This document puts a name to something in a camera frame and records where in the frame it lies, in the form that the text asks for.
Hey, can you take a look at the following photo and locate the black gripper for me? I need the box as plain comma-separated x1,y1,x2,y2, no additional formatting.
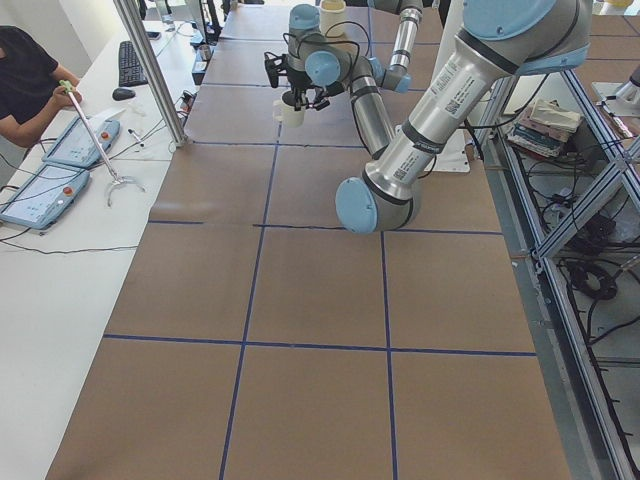
284,69,316,111
313,82,345,111

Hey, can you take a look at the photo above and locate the black computer mouse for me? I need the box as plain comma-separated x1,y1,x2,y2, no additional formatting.
112,87,136,101

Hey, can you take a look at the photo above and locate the white ribbed HOME mug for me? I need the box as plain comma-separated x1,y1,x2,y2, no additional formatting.
272,91,305,128

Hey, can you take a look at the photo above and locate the person in black t-shirt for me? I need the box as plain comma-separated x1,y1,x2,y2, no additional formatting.
1,25,80,148

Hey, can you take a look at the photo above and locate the black keyboard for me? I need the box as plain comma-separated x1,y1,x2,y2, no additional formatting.
118,40,148,87

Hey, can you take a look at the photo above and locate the silver metal cup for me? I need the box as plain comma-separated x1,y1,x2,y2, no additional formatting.
199,44,211,61

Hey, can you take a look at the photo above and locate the green handled reacher grabber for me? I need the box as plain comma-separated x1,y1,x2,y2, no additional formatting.
59,80,146,208

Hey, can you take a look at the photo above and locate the brown paper table cover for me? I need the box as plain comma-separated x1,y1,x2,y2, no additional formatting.
48,6,570,479

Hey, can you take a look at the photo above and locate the white marker pen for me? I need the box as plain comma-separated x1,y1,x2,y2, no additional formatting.
127,128,145,148

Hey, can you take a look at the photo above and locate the aluminium frame post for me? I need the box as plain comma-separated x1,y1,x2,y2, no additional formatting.
113,0,187,148

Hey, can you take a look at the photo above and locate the near teach pendant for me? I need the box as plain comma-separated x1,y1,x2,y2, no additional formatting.
1,163,90,230

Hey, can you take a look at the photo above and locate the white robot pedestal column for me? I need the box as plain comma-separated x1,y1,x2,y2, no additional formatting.
429,19,476,166

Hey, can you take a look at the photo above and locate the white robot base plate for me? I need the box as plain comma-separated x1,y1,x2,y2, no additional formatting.
424,125,471,174

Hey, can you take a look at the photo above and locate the far teach pendant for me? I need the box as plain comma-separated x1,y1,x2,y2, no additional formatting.
42,117,120,168

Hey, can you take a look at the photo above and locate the white lidded bin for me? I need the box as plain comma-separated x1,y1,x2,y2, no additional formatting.
319,0,346,38

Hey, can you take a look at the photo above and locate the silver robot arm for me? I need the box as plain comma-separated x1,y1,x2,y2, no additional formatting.
335,1,593,234
270,1,423,159

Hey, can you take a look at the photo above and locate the teach pendant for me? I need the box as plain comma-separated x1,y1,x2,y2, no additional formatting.
1,163,90,230
42,117,120,168

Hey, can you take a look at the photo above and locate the stack of books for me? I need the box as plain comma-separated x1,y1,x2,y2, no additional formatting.
507,99,583,157

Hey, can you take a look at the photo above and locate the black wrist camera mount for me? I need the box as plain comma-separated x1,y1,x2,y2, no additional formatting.
263,51,289,88

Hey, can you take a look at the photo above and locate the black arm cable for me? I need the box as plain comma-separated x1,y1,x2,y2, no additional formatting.
419,114,501,181
282,30,362,66

